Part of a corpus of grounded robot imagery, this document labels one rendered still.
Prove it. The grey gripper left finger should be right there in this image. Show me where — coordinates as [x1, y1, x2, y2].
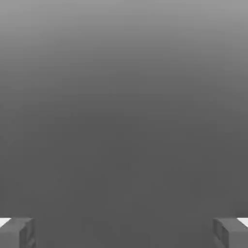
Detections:
[0, 217, 37, 248]

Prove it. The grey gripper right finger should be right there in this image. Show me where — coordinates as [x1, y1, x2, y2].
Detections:
[212, 217, 248, 248]

